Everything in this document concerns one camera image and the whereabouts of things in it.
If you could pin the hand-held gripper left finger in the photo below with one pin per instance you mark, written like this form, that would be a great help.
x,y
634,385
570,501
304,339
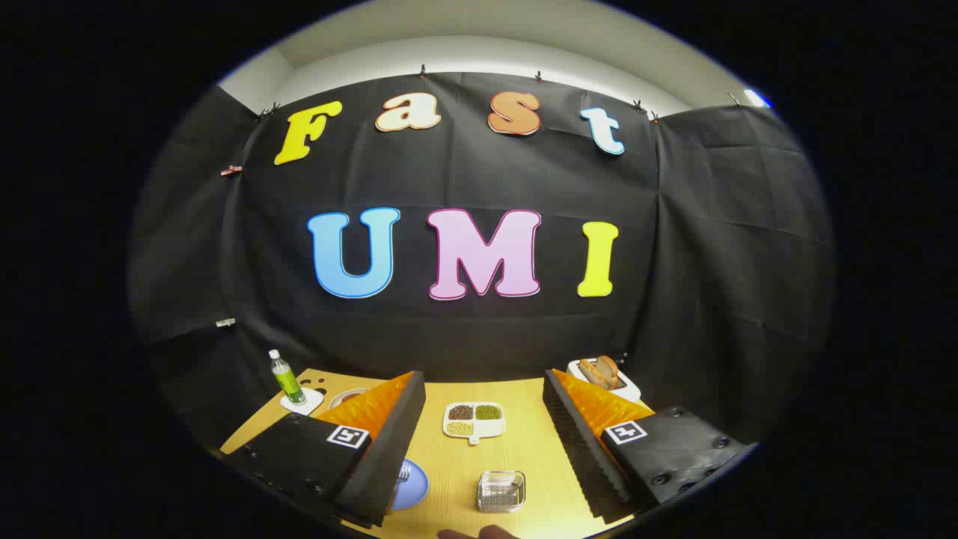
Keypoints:
x,y
389,449

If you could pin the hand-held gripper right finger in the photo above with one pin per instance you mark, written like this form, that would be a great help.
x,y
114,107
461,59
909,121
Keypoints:
x,y
580,449

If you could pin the blue round plate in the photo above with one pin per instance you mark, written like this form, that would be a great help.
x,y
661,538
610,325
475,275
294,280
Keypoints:
x,y
415,490

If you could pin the beige oval food plate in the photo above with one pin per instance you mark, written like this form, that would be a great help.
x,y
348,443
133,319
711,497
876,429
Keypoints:
x,y
344,395

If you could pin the white toaster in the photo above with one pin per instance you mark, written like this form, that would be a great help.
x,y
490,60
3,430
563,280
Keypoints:
x,y
629,392

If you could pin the brown bread slice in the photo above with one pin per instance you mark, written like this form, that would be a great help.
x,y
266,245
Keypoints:
x,y
608,367
591,372

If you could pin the white divided bean dish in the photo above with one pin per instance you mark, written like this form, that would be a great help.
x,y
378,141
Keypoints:
x,y
474,428

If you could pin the white square coaster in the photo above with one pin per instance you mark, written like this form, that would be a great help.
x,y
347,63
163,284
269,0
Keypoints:
x,y
308,406

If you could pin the green drink bottle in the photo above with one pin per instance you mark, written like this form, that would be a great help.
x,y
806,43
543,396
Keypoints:
x,y
285,378

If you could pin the red clip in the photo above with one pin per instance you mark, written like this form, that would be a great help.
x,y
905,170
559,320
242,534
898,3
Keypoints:
x,y
231,171

